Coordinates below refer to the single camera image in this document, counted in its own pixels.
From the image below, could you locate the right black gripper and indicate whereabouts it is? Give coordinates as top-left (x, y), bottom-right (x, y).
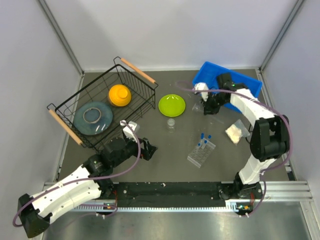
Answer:
top-left (200, 91), bottom-right (229, 115)

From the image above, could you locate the glass thistle funnel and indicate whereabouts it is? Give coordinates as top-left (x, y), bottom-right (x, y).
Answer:
top-left (192, 103), bottom-right (224, 124)

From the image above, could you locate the clear glass bottle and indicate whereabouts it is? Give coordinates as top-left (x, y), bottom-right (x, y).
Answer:
top-left (167, 118), bottom-right (176, 133)

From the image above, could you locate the beige sponge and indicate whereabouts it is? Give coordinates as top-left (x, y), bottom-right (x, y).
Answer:
top-left (225, 119), bottom-right (250, 145)

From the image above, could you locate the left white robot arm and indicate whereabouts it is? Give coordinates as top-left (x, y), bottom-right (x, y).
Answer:
top-left (18, 137), bottom-right (158, 239)

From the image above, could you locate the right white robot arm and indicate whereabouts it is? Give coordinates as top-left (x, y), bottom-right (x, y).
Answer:
top-left (194, 73), bottom-right (290, 200)

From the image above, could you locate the blue plastic bin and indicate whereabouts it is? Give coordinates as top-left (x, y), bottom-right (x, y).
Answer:
top-left (192, 61), bottom-right (268, 117)

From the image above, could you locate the green plastic plate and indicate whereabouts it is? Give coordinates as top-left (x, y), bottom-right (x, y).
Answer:
top-left (158, 94), bottom-right (186, 118)

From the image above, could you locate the clear test tube rack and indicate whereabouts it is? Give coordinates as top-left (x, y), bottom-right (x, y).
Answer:
top-left (187, 140), bottom-right (216, 168)

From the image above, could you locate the orange ribbed bowl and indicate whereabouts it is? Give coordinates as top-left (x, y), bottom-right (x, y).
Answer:
top-left (108, 84), bottom-right (132, 107)

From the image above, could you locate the blue ceramic plate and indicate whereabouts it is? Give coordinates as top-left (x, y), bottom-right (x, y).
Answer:
top-left (73, 101), bottom-right (113, 136)

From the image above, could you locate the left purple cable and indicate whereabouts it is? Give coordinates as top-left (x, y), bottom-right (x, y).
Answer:
top-left (12, 120), bottom-right (140, 227)

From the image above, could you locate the purple cable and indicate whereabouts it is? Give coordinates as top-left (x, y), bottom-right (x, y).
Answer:
top-left (12, 120), bottom-right (140, 227)
top-left (176, 81), bottom-right (293, 173)

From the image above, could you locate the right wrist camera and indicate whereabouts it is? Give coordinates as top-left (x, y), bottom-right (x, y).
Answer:
top-left (194, 82), bottom-right (209, 102)

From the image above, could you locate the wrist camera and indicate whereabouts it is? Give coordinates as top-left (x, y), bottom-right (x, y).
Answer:
top-left (194, 82), bottom-right (209, 102)
top-left (120, 120), bottom-right (140, 142)

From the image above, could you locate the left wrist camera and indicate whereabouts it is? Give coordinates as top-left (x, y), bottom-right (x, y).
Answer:
top-left (120, 120), bottom-right (140, 142)

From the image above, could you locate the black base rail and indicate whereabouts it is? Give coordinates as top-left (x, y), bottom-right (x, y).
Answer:
top-left (72, 181), bottom-right (253, 213)

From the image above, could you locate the black wire basket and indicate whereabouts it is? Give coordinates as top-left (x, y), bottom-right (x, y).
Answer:
top-left (47, 56), bottom-right (159, 151)

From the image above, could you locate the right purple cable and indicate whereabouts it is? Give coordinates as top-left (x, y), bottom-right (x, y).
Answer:
top-left (176, 81), bottom-right (293, 173)

